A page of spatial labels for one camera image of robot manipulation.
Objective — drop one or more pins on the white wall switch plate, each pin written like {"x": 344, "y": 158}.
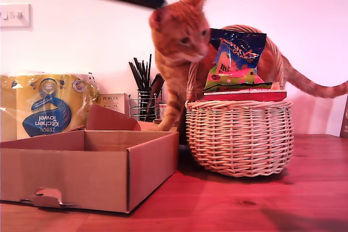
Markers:
{"x": 24, "y": 22}

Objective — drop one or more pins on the thin black stick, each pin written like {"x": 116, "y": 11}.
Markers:
{"x": 139, "y": 73}
{"x": 135, "y": 75}
{"x": 150, "y": 71}

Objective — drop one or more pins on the brown cardboard box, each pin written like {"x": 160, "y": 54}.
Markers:
{"x": 68, "y": 177}

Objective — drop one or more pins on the pink yellow Maltesers bag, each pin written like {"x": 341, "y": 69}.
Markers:
{"x": 244, "y": 96}

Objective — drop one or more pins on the ginger cat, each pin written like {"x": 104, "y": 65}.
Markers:
{"x": 179, "y": 25}

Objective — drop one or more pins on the dark brown comb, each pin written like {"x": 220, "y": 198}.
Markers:
{"x": 156, "y": 85}

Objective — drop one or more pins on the yellow kitchen towel pack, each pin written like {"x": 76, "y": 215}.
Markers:
{"x": 40, "y": 101}

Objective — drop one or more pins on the white Porlex carton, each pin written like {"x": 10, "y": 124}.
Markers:
{"x": 114, "y": 99}

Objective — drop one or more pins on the blue Terry's egg bag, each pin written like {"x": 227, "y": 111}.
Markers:
{"x": 236, "y": 61}

